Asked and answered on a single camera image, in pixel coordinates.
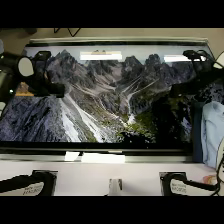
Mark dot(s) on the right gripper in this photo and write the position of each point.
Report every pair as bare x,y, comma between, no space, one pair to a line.
183,90

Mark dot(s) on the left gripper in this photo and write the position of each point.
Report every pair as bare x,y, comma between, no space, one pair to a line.
53,90

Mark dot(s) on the light blue shirt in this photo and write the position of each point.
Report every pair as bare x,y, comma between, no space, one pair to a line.
213,133

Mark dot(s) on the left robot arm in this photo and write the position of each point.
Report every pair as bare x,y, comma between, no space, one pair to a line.
23,78

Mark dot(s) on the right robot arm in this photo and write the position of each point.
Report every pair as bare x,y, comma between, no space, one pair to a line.
208,75

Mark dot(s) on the dark blue garment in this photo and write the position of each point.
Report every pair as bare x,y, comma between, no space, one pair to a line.
196,133

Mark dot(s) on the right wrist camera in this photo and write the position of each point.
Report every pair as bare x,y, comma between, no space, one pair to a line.
190,55

